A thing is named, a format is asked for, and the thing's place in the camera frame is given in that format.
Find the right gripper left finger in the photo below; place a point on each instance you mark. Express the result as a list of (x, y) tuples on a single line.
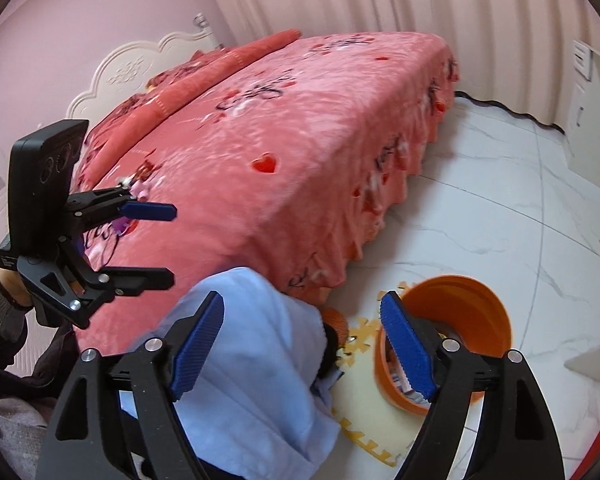
[(85, 438)]

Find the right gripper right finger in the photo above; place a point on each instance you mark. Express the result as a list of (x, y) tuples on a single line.
[(516, 437)]

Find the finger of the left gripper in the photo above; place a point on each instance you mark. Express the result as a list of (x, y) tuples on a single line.
[(135, 210), (133, 281)]

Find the orange plastic trash bin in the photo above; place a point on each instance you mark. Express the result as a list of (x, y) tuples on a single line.
[(448, 313)]

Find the person left hand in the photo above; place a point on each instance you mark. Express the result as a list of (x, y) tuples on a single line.
[(14, 288)]

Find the folded red quilt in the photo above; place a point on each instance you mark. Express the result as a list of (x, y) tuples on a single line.
[(168, 92)]

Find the yellow white foam mat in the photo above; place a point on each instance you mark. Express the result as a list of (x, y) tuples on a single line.
[(378, 421)]

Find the white carved headboard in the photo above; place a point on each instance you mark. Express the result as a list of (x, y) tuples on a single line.
[(126, 69)]

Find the pink heart-print bed blanket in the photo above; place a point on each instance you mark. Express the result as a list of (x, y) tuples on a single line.
[(286, 167)]

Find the light blue trousers leg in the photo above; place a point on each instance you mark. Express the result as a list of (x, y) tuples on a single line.
[(260, 408)]

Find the white desk with shelves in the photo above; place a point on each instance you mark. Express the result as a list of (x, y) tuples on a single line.
[(582, 144)]

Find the pink pleated curtain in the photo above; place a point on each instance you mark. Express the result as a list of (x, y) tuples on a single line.
[(515, 52)]

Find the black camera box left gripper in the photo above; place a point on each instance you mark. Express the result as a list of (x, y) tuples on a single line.
[(40, 173)]

